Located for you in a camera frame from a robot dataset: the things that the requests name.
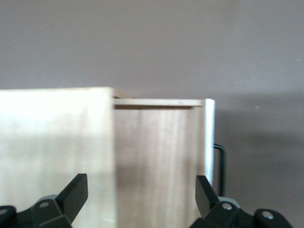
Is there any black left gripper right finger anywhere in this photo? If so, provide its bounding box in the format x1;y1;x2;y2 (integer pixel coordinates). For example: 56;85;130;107
195;175;293;228

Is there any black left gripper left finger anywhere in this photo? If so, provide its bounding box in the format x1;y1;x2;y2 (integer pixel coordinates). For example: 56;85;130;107
0;173;89;228

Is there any wooden drawer with black handle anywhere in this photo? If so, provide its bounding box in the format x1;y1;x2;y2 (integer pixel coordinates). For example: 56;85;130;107
113;98;228;228

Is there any light wooden drawer cabinet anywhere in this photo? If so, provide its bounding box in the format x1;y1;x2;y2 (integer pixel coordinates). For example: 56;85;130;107
0;87;133;228

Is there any brown paper table cover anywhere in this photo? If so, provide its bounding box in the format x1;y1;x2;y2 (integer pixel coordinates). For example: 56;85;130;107
0;0;304;228

